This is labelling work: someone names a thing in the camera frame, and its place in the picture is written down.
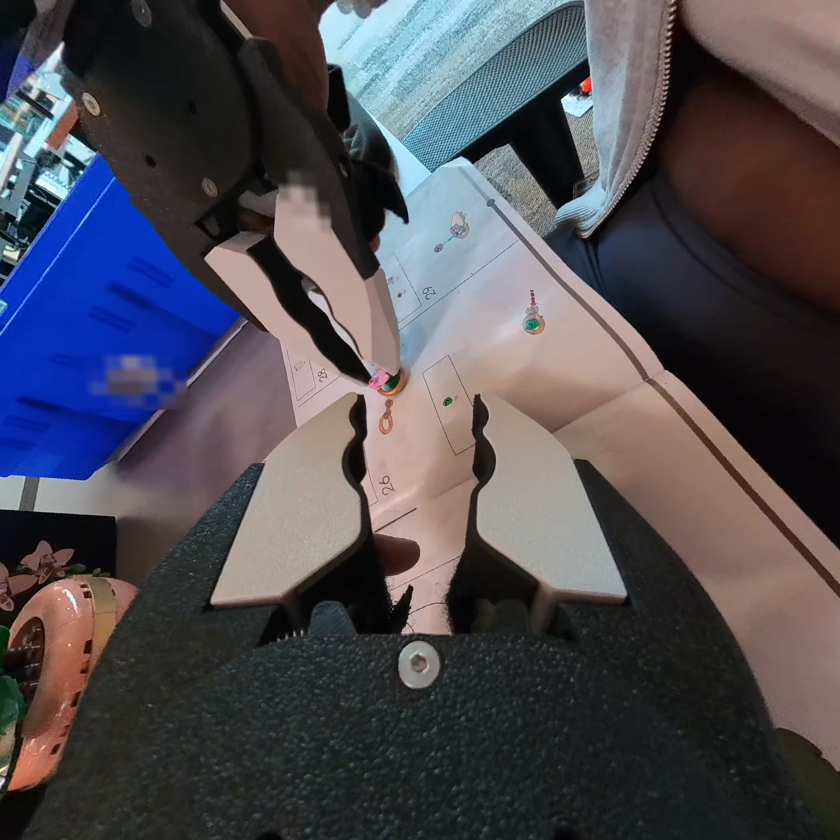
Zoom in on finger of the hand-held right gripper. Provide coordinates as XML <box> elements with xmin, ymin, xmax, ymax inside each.
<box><xmin>203</xmin><ymin>230</ymin><xmax>375</xmax><ymax>389</ymax></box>
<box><xmin>272</xmin><ymin>190</ymin><xmax>403</xmax><ymax>375</ymax></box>

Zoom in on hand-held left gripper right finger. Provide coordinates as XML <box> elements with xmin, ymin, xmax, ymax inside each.
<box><xmin>459</xmin><ymin>392</ymin><xmax>629</xmax><ymax>608</ymax></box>

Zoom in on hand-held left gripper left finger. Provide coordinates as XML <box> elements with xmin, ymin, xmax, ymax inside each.
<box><xmin>209</xmin><ymin>392</ymin><xmax>376</xmax><ymax>608</ymax></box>

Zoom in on person's left hand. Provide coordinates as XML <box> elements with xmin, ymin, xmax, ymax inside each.
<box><xmin>374</xmin><ymin>535</ymin><xmax>421</xmax><ymax>577</ymax></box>

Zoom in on person's right hand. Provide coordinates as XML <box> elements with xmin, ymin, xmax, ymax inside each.
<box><xmin>226</xmin><ymin>0</ymin><xmax>336</xmax><ymax>114</ymax></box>

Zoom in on white instruction booklet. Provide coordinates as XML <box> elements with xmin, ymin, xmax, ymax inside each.
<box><xmin>282</xmin><ymin>157</ymin><xmax>840</xmax><ymax>749</ymax></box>

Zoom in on blue plastic crate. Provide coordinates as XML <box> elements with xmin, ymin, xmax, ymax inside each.
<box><xmin>0</xmin><ymin>152</ymin><xmax>242</xmax><ymax>480</ymax></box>

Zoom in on black flower print box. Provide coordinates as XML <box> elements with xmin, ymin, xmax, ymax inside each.
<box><xmin>0</xmin><ymin>508</ymin><xmax>142</xmax><ymax>614</ymax></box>

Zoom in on pink brick flower pot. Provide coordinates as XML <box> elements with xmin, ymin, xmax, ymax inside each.
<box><xmin>7</xmin><ymin>574</ymin><xmax>139</xmax><ymax>791</ymax></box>

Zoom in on black mesh office chair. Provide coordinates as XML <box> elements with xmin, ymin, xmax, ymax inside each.
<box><xmin>402</xmin><ymin>2</ymin><xmax>592</xmax><ymax>198</ymax></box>

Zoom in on person's dark legs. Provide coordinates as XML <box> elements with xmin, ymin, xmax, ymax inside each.
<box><xmin>545</xmin><ymin>46</ymin><xmax>840</xmax><ymax>572</ymax></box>

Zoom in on pale shirt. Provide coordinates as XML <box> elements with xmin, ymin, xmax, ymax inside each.
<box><xmin>676</xmin><ymin>0</ymin><xmax>840</xmax><ymax>152</ymax></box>

